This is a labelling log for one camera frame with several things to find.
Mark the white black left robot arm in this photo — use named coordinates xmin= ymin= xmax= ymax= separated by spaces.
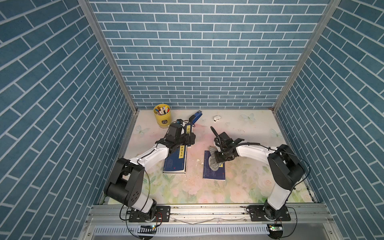
xmin=104 ymin=123 xmax=196 ymax=215

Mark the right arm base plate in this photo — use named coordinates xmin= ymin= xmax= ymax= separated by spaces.
xmin=246 ymin=205 xmax=291 ymax=222

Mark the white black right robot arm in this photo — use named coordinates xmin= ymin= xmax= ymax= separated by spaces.
xmin=209 ymin=128 xmax=305 ymax=220

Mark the blue book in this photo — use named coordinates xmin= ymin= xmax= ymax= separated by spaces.
xmin=163 ymin=146 xmax=187 ymax=174
xmin=184 ymin=123 xmax=193 ymax=135
xmin=203 ymin=151 xmax=226 ymax=181

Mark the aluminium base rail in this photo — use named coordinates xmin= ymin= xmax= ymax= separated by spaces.
xmin=86 ymin=203 xmax=334 ymax=226

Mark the blue black stapler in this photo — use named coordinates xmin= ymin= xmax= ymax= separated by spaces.
xmin=189 ymin=111 xmax=203 ymax=125

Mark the aluminium corner post left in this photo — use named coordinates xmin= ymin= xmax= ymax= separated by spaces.
xmin=78 ymin=0 xmax=138 ymax=115

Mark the grey wiping cloth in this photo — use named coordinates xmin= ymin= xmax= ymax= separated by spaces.
xmin=209 ymin=146 xmax=224 ymax=171

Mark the aluminium corner post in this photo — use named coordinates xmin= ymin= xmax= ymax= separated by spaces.
xmin=272 ymin=0 xmax=341 ymax=115
xmin=78 ymin=0 xmax=138 ymax=115

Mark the aluminium corner post right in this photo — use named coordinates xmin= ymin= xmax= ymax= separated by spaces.
xmin=272 ymin=0 xmax=341 ymax=115

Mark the white cable duct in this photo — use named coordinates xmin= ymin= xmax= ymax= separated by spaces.
xmin=93 ymin=224 xmax=270 ymax=237

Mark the yellow pen cup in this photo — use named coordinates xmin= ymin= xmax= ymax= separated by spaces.
xmin=154 ymin=104 xmax=172 ymax=129

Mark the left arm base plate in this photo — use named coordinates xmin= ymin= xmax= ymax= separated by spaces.
xmin=128 ymin=206 xmax=171 ymax=223

